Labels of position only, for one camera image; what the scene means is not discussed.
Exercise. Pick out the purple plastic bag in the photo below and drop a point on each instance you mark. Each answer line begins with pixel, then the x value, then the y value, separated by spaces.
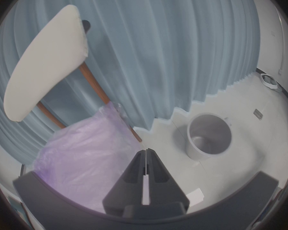
pixel 86 157

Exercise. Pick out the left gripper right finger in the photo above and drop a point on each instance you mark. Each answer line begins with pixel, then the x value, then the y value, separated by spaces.
pixel 170 195

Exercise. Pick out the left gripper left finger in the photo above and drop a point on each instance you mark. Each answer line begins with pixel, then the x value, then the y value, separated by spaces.
pixel 120 198

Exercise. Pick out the blue-green curtain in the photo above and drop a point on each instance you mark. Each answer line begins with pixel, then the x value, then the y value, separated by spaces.
pixel 146 44

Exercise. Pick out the white trash bin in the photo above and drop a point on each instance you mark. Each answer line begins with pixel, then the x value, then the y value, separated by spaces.
pixel 213 128

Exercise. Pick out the cream wooden chair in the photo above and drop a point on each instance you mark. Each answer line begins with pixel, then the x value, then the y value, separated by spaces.
pixel 45 63

